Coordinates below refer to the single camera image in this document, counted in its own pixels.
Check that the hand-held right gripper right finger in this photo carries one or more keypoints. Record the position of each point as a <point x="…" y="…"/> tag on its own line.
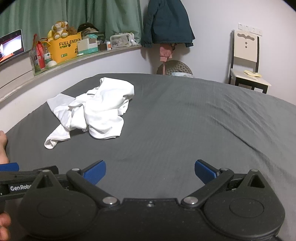
<point x="204" y="171"/>

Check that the green label bottle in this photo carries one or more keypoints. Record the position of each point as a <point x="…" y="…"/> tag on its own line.
<point x="47" y="56"/>

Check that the white bowl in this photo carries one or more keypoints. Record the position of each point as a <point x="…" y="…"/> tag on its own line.
<point x="51" y="64"/>

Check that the wooden coat rack pole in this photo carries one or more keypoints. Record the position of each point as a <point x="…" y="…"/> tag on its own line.
<point x="163" y="68"/>

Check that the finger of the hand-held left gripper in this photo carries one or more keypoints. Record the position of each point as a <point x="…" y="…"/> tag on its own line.
<point x="9" y="167"/>

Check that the white wall socket panel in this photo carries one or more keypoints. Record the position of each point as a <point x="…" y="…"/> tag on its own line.
<point x="255" y="31"/>

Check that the clear plastic bag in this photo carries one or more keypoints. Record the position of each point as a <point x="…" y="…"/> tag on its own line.
<point x="32" y="58"/>

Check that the clear plastic storage container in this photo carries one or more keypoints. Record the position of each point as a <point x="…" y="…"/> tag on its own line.
<point x="120" y="40"/>

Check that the grey studded cushion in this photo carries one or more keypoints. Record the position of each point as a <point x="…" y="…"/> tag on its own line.
<point x="178" y="66"/>

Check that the grey window sill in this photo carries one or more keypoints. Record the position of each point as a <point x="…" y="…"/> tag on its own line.
<point x="23" y="76"/>

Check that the white shirt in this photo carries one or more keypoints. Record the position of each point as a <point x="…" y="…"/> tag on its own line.
<point x="101" y="109"/>

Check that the red snack bag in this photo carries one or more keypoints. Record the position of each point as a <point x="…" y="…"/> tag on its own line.
<point x="39" y="55"/>

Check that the white and teal box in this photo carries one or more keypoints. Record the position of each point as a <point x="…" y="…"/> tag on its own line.
<point x="85" y="47"/>

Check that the pink garment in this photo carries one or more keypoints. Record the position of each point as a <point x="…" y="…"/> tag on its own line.
<point x="165" y="52"/>

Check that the tan and white plush toy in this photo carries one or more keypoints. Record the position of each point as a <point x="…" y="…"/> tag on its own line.
<point x="59" y="29"/>

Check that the white plastic bag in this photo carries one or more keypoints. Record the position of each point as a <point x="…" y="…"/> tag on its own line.
<point x="182" y="74"/>

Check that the person's left hand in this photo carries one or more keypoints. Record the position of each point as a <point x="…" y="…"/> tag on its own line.
<point x="4" y="222"/>

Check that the dark green box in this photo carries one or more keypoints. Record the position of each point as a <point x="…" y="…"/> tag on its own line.
<point x="100" y="37"/>

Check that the green curtain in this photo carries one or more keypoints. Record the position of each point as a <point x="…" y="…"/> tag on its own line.
<point x="111" y="16"/>

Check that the yellow cardboard box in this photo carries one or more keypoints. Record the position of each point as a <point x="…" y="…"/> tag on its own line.
<point x="64" y="49"/>

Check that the dark teal jacket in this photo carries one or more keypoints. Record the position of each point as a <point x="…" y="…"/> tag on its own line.
<point x="168" y="20"/>

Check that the yellow cloth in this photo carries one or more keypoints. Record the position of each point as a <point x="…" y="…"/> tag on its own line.
<point x="253" y="74"/>

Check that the black cap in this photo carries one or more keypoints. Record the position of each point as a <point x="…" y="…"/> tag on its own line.
<point x="86" y="26"/>

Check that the lit monitor screen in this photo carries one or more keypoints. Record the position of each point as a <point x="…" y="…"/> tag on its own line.
<point x="11" y="46"/>

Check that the brown plush toy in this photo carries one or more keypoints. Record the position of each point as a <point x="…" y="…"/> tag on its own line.
<point x="72" y="30"/>

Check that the person's bare foot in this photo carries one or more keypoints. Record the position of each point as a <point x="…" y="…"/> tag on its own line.
<point x="2" y="148"/>

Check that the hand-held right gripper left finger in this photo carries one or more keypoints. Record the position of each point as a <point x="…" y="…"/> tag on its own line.
<point x="94" y="172"/>

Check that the cream and black chair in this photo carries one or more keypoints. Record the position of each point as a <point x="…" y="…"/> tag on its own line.
<point x="245" y="49"/>

